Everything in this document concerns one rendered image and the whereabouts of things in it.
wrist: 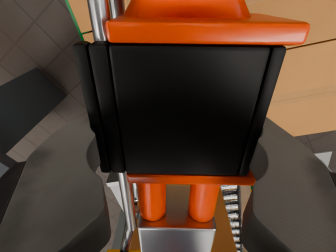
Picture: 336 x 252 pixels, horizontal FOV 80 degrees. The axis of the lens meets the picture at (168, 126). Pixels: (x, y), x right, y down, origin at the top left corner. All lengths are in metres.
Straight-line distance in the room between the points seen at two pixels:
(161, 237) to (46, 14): 1.40
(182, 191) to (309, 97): 0.85
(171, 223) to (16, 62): 1.57
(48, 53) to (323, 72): 1.44
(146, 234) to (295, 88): 0.84
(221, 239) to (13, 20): 1.55
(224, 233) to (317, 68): 0.70
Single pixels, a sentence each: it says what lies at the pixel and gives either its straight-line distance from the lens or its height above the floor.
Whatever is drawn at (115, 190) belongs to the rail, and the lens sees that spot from 1.14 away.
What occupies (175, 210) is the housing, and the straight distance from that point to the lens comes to 0.18.
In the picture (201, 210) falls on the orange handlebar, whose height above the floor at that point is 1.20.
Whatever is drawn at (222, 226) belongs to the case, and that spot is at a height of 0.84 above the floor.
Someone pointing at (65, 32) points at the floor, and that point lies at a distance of 1.45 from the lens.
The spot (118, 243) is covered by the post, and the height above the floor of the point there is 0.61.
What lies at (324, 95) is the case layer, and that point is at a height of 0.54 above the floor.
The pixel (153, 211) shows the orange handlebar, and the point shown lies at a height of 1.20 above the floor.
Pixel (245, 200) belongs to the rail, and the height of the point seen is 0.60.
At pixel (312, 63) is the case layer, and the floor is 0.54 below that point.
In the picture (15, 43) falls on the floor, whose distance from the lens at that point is 1.62.
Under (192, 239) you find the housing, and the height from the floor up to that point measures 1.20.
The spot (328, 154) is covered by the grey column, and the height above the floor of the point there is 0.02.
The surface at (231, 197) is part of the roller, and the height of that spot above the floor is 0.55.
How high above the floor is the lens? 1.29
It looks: 57 degrees down
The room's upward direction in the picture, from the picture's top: 178 degrees counter-clockwise
